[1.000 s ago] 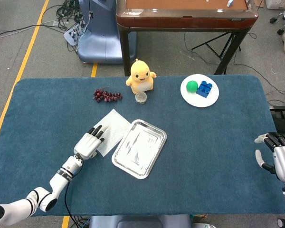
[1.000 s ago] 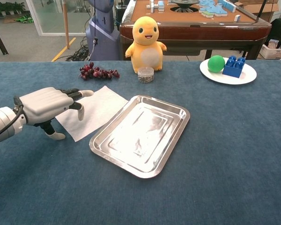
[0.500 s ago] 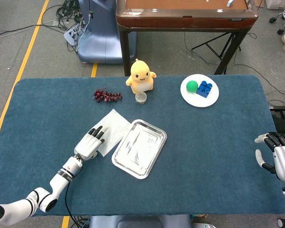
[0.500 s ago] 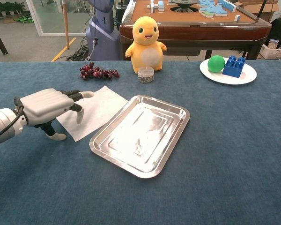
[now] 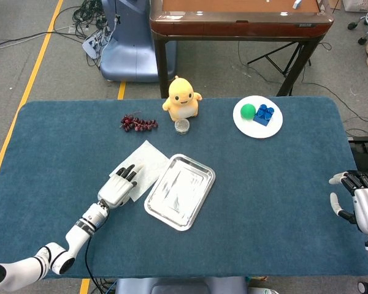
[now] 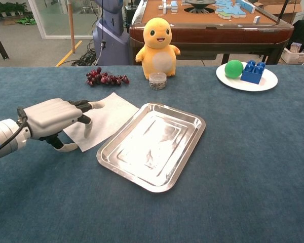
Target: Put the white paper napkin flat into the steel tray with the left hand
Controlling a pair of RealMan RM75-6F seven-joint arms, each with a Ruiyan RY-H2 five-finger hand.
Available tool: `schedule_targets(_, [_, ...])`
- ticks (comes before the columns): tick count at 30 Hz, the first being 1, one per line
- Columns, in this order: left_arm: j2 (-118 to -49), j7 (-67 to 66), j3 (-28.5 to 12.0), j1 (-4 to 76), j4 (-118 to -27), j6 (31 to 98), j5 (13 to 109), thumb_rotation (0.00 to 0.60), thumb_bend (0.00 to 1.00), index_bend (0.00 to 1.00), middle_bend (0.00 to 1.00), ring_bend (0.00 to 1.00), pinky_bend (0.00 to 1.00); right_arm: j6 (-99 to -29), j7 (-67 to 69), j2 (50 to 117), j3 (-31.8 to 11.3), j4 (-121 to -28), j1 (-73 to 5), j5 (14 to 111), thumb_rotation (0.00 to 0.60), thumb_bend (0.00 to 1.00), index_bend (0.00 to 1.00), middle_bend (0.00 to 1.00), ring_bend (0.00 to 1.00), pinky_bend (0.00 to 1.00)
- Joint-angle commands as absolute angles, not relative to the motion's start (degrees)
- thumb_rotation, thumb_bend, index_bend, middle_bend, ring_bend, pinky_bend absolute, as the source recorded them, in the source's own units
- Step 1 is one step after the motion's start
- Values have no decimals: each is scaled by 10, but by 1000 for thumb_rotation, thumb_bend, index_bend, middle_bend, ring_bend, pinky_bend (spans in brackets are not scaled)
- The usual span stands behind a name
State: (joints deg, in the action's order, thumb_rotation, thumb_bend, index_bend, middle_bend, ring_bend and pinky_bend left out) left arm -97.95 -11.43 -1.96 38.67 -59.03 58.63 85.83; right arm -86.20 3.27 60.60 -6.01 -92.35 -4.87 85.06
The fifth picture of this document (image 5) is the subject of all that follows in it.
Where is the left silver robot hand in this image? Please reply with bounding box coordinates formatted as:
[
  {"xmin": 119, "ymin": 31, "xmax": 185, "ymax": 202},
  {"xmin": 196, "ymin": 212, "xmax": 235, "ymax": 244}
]
[{"xmin": 97, "ymin": 164, "xmax": 145, "ymax": 211}]

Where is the white paper napkin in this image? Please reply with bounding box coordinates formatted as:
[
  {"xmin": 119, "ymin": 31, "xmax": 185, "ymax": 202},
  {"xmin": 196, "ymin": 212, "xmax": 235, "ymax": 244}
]
[{"xmin": 109, "ymin": 140, "xmax": 169, "ymax": 203}]

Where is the silver metal tray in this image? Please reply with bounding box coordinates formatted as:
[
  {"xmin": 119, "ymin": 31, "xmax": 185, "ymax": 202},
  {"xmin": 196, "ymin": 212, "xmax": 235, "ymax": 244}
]
[{"xmin": 144, "ymin": 153, "xmax": 216, "ymax": 232}]

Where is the black padded chair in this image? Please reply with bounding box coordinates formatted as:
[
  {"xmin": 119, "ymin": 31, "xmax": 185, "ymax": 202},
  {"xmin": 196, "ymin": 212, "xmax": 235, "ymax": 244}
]
[{"xmin": 348, "ymin": 137, "xmax": 368, "ymax": 184}]

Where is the blue felt table cover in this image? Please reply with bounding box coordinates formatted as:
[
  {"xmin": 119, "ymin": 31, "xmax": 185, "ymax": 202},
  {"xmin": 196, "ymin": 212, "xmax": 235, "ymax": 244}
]
[{"xmin": 0, "ymin": 96, "xmax": 368, "ymax": 280}]

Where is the dark red grape bunch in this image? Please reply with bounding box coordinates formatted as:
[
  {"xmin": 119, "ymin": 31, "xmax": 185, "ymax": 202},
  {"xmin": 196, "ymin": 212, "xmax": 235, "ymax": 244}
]
[{"xmin": 120, "ymin": 113, "xmax": 159, "ymax": 133}]

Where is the small clear plastic jar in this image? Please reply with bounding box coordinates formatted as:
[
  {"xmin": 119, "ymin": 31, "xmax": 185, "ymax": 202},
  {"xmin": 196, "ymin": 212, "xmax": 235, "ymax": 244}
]
[{"xmin": 174, "ymin": 119, "xmax": 191, "ymax": 135}]

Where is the blue grey robot torso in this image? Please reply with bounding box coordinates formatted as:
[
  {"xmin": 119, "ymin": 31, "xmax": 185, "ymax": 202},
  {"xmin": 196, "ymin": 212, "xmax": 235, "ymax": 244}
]
[{"xmin": 115, "ymin": 277, "xmax": 249, "ymax": 294}]

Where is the yellow plush toy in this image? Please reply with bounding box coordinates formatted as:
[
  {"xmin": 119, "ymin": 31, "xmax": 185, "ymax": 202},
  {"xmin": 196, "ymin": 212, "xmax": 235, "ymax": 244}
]
[{"xmin": 162, "ymin": 75, "xmax": 203, "ymax": 121}]

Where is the white round plate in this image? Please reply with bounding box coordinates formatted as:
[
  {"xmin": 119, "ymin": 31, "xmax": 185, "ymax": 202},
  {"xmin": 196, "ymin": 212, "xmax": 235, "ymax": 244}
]
[{"xmin": 232, "ymin": 95, "xmax": 284, "ymax": 139}]

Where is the blue grey machine base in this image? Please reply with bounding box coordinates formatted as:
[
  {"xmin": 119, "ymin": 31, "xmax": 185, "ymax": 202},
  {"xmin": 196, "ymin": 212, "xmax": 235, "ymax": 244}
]
[{"xmin": 99, "ymin": 0, "xmax": 177, "ymax": 83}]

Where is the blue building block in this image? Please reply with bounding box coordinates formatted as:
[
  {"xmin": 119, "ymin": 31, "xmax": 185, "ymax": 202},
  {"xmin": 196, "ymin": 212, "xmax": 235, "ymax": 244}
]
[{"xmin": 253, "ymin": 104, "xmax": 276, "ymax": 126}]

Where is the white power strip with plugs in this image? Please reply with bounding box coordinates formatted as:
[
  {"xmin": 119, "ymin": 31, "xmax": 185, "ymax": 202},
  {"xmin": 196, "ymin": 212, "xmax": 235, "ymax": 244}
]
[{"xmin": 82, "ymin": 29, "xmax": 111, "ymax": 61}]

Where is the green ball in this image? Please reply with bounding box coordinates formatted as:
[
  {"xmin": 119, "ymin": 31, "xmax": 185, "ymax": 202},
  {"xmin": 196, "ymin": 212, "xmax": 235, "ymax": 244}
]
[{"xmin": 240, "ymin": 104, "xmax": 256, "ymax": 120}]

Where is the office chair wheel base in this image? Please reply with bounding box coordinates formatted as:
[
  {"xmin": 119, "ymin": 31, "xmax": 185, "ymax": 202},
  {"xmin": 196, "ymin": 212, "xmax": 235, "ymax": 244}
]
[{"xmin": 347, "ymin": 9, "xmax": 368, "ymax": 46}]

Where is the black folding stand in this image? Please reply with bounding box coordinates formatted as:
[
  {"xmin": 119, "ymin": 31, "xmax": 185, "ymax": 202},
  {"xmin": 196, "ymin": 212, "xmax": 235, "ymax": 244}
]
[{"xmin": 247, "ymin": 41, "xmax": 312, "ymax": 80}]

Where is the brown mahjong table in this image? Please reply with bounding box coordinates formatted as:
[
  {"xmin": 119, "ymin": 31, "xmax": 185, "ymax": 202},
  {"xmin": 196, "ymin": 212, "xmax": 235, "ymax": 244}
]
[{"xmin": 149, "ymin": 0, "xmax": 335, "ymax": 99}]

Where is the black cable bundle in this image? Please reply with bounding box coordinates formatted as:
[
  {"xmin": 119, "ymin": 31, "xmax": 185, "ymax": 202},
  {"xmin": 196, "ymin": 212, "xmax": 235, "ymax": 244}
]
[{"xmin": 71, "ymin": 0, "xmax": 114, "ymax": 40}]

